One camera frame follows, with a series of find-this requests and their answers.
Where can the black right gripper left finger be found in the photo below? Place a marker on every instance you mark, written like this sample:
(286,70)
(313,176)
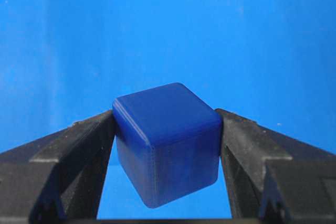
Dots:
(59,176)

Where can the blue block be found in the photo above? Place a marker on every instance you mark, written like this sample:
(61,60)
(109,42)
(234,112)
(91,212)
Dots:
(168,142)

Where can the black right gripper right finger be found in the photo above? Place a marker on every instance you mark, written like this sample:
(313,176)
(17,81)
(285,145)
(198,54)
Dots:
(273,178)

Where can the blue table cloth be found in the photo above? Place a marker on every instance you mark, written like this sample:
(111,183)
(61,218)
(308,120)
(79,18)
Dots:
(270,61)

